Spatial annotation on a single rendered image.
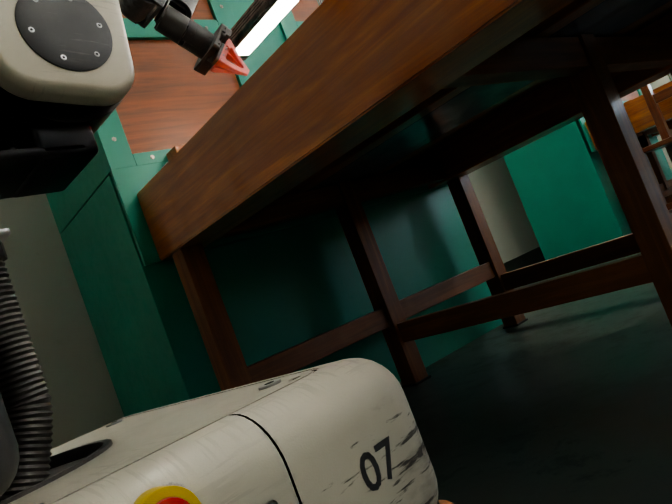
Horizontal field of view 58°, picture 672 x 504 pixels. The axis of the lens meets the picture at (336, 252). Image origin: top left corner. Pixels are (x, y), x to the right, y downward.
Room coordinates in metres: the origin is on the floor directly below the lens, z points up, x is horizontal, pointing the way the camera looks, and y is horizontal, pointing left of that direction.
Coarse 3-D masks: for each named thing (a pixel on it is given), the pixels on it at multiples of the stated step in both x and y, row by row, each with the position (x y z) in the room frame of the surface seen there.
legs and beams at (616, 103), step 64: (512, 64) 1.02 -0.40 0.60; (576, 64) 1.17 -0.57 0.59; (640, 64) 1.40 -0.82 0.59; (320, 192) 1.79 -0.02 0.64; (384, 192) 1.95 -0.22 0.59; (640, 192) 1.21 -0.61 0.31; (192, 256) 1.47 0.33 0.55; (576, 256) 1.98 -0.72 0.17; (640, 256) 1.26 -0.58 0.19; (384, 320) 1.83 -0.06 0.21; (448, 320) 1.69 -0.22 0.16; (512, 320) 2.21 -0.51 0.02
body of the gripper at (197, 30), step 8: (192, 24) 1.18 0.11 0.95; (192, 32) 1.18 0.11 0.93; (200, 32) 1.19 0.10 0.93; (208, 32) 1.20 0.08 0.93; (216, 32) 1.21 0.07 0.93; (224, 32) 1.20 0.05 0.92; (184, 40) 1.18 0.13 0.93; (192, 40) 1.18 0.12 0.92; (200, 40) 1.19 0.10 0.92; (208, 40) 1.20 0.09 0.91; (216, 40) 1.18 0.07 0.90; (184, 48) 1.21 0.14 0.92; (192, 48) 1.20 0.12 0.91; (200, 48) 1.20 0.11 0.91; (208, 48) 1.20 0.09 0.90; (216, 48) 1.18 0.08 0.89; (200, 56) 1.21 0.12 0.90; (208, 56) 1.21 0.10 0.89; (200, 64) 1.23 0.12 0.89
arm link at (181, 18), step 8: (168, 0) 1.17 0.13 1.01; (168, 8) 1.15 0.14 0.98; (176, 8) 1.19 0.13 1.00; (184, 8) 1.19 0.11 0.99; (160, 16) 1.16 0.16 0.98; (168, 16) 1.15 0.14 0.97; (176, 16) 1.16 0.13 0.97; (184, 16) 1.17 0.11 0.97; (160, 24) 1.16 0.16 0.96; (168, 24) 1.16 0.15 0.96; (176, 24) 1.16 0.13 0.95; (184, 24) 1.17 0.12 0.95; (160, 32) 1.18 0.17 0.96; (168, 32) 1.17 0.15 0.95; (176, 32) 1.17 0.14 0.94; (184, 32) 1.18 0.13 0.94; (176, 40) 1.18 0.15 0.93
